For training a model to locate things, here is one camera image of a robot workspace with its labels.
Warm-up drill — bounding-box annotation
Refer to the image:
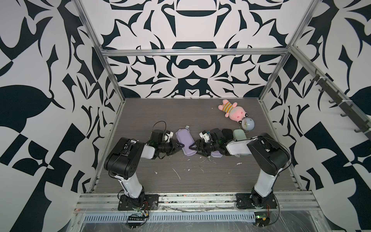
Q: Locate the aluminium cage frame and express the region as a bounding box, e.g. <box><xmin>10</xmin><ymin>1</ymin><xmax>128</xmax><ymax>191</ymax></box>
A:
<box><xmin>76</xmin><ymin>1</ymin><xmax>371</xmax><ymax>195</ymax></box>

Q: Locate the pink plush pig toy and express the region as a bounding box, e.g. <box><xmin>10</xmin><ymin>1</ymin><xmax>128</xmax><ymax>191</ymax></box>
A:
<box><xmin>218</xmin><ymin>99</ymin><xmax>249</xmax><ymax>124</ymax></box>

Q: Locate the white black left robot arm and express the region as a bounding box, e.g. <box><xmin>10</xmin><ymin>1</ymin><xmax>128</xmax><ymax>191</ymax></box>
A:
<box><xmin>103</xmin><ymin>130</ymin><xmax>185</xmax><ymax>202</ymax></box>

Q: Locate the blue round alarm clock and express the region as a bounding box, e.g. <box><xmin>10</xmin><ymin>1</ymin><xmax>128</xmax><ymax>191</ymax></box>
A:
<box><xmin>239</xmin><ymin>118</ymin><xmax>255</xmax><ymax>132</ymax></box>

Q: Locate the lavender umbrella case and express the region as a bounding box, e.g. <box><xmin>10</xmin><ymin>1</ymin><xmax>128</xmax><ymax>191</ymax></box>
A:
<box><xmin>211</xmin><ymin>151</ymin><xmax>223</xmax><ymax>158</ymax></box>

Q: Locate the white perforated cable tray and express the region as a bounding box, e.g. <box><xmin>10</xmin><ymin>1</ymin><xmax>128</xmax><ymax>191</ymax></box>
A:
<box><xmin>84</xmin><ymin>212</ymin><xmax>256</xmax><ymax>223</ymax></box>

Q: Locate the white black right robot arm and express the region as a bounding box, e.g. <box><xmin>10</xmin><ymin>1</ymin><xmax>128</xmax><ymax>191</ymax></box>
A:
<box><xmin>186</xmin><ymin>128</ymin><xmax>292</xmax><ymax>207</ymax></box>

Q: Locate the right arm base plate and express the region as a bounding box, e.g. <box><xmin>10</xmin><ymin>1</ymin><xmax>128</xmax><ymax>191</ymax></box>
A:
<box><xmin>236</xmin><ymin>191</ymin><xmax>278</xmax><ymax>209</ymax></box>

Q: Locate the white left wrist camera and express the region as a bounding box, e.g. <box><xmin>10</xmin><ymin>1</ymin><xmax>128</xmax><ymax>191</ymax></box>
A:
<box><xmin>164</xmin><ymin>130</ymin><xmax>174</xmax><ymax>142</ymax></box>

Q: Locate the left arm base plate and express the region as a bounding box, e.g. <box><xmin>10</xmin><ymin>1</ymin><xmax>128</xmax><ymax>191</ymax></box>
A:
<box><xmin>118</xmin><ymin>194</ymin><xmax>159</xmax><ymax>211</ymax></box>

